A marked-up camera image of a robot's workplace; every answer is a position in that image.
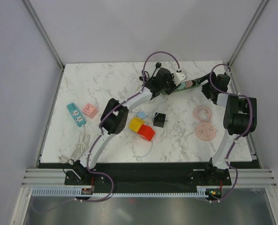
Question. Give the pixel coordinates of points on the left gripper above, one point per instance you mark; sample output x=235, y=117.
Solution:
x=174, y=86

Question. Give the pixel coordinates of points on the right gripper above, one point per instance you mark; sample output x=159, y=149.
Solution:
x=204, y=90

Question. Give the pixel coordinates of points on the green power strip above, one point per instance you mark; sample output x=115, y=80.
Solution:
x=196, y=83

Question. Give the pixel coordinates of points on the black cube adapter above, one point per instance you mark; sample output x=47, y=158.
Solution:
x=159, y=120

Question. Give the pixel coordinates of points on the blue plug adapter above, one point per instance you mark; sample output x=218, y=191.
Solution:
x=142, y=115

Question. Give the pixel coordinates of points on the white plug adapter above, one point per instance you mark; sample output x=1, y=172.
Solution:
x=148, y=121

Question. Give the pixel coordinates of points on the yellow cube plug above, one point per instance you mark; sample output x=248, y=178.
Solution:
x=135, y=124

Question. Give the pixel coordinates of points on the red cube socket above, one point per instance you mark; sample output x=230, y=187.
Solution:
x=146, y=132

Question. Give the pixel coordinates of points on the pink cube socket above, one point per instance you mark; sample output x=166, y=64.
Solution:
x=89, y=110

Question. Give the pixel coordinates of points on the teal power strip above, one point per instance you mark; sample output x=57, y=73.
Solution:
x=76, y=114

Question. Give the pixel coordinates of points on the pink plug adapter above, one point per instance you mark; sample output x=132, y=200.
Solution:
x=188, y=84

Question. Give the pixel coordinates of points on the teal plug adapter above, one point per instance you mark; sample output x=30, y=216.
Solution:
x=181, y=86

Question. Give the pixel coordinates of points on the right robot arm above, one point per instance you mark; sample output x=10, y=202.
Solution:
x=239, y=117

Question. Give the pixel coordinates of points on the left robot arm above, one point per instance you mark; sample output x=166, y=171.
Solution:
x=115, y=115

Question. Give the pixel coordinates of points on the pink round socket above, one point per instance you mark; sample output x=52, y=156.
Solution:
x=205, y=131

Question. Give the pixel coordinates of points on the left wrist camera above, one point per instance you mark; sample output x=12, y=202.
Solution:
x=179, y=76

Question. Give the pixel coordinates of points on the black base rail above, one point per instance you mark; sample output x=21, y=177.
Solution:
x=144, y=178

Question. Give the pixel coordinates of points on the white cable duct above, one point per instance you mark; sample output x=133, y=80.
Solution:
x=89, y=192

